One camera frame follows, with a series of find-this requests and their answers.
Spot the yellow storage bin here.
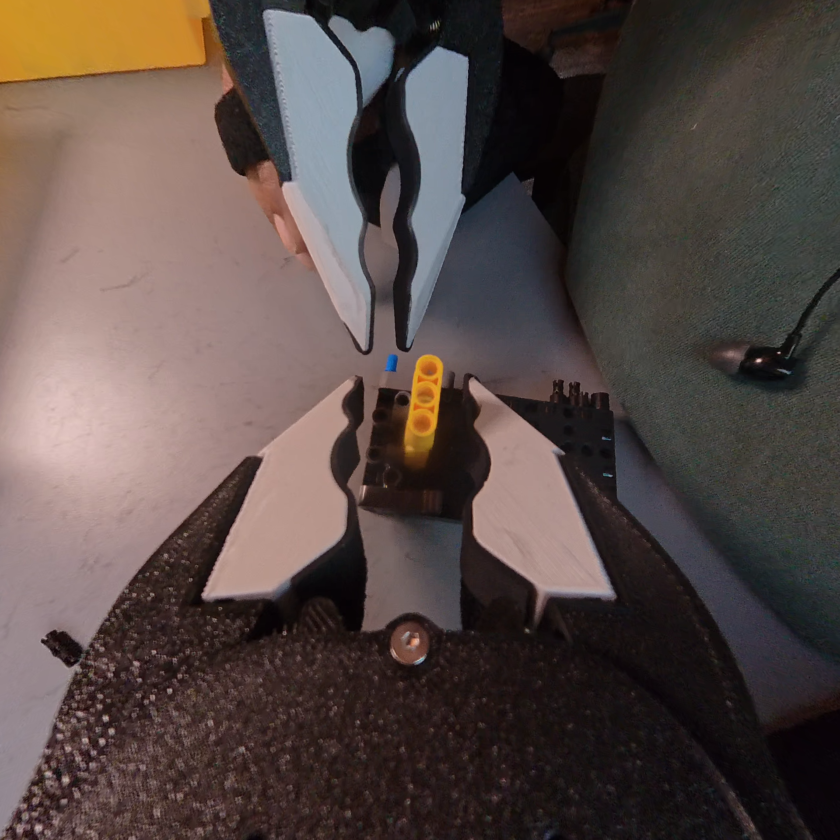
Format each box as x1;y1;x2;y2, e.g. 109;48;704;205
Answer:
0;0;211;84

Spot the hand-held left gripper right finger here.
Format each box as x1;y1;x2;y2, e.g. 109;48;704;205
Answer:
460;376;620;607

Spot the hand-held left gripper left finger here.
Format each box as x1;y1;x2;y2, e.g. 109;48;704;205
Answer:
201;376;367;607

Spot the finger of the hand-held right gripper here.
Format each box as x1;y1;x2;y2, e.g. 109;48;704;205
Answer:
388;48;473;353
260;8;397;353

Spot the person's right hand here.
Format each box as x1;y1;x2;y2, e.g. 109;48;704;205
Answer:
213;90;322;273

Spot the black lego model yellow beam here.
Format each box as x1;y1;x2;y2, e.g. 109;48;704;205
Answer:
359;352;620;519

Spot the black earphone with cable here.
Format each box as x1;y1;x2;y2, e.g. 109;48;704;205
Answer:
709;269;840;384

